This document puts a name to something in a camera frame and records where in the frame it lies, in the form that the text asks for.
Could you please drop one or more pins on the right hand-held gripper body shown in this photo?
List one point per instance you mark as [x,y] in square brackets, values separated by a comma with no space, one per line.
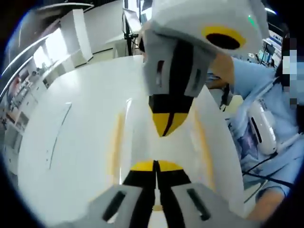
[190,19]

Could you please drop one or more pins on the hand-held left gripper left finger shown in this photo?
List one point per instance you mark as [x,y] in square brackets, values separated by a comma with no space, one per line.
[123,206]

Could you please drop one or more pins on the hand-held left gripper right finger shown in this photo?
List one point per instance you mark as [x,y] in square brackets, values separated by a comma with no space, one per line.
[187,204]

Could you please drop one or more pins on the person's right hand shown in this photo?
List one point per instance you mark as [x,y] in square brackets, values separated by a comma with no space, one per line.
[222,69]

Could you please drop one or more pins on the black tripod stand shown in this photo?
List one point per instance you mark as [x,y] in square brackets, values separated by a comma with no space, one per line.
[128,40]

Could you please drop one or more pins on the white side table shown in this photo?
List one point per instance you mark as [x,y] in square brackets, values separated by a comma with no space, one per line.
[121,41]

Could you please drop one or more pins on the dark computer monitor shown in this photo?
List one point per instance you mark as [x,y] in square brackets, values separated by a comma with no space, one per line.
[268,53]

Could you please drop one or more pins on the narrow white pillar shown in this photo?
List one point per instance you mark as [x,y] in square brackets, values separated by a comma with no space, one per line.
[76,38]

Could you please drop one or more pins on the white chest-worn device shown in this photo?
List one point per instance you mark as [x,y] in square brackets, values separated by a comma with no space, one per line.
[263,133]

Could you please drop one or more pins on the row of white desks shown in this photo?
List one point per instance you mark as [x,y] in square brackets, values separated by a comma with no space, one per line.
[54,71]

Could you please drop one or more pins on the person in light blue shirt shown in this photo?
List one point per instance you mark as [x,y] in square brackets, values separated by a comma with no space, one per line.
[289,166]

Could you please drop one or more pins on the cluttered office desks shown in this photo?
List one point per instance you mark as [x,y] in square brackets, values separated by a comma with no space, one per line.
[19,104]

